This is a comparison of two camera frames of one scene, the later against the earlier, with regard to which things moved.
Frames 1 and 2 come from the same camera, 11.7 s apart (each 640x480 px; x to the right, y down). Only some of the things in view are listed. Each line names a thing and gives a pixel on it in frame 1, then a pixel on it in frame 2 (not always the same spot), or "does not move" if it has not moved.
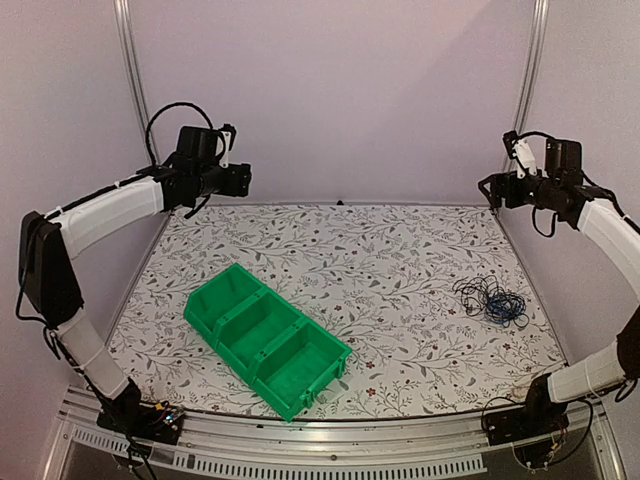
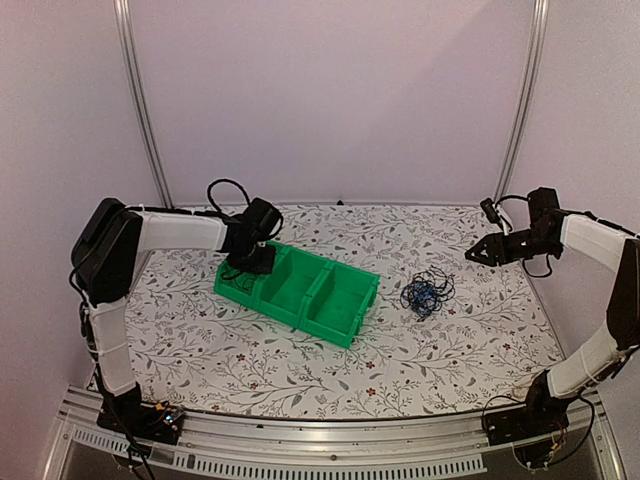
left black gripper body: (237, 186) to (254, 261)
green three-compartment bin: (288, 359) to (328, 300)
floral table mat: (434, 303) does not move
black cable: (497, 304) to (426, 291)
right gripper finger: (493, 193) to (487, 247)
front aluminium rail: (429, 445) does not move
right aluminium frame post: (540, 17) does not move
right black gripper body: (515, 197) to (534, 247)
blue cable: (502, 308) to (420, 295)
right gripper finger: (495, 193) to (491, 257)
